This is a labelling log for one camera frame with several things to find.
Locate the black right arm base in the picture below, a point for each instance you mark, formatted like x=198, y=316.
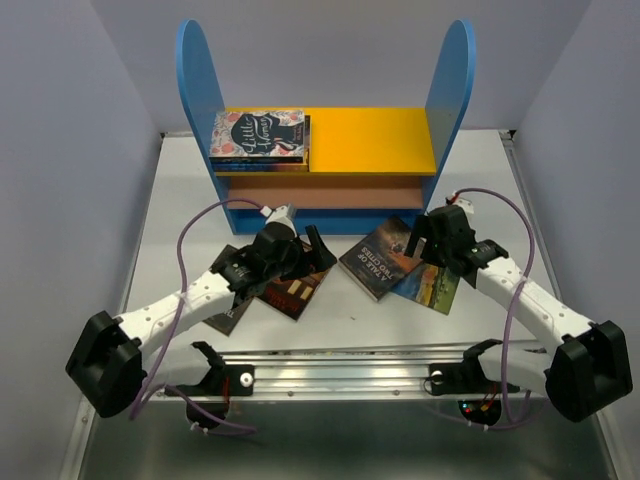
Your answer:
x=478, y=397

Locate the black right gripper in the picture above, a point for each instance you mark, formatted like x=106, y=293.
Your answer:
x=421, y=229

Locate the Animal Farm book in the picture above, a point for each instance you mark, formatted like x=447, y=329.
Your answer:
x=430, y=286

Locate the blue yellow wooden bookshelf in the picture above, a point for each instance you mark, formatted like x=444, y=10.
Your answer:
x=345, y=168

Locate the Three Days to See book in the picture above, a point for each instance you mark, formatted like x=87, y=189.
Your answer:
x=229, y=281

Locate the Little Women floral book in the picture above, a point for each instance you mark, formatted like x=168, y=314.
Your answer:
x=257, y=136

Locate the aluminium mounting rail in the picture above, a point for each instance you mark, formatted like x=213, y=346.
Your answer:
x=347, y=376

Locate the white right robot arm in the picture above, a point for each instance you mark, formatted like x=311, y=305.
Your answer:
x=581, y=366

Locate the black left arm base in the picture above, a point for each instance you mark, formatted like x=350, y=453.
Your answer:
x=207, y=384

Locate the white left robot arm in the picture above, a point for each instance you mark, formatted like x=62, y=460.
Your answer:
x=115, y=357

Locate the Edward Tulane orange book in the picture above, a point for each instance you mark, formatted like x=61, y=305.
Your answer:
x=291, y=297

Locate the Tale of Two Cities book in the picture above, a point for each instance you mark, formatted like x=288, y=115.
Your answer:
x=377, y=263

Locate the Jane Eyre book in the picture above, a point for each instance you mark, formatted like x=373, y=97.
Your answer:
x=295, y=167

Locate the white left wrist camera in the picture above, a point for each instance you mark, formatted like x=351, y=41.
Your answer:
x=283, y=214

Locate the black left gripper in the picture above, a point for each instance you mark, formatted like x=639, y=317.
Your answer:
x=323, y=256

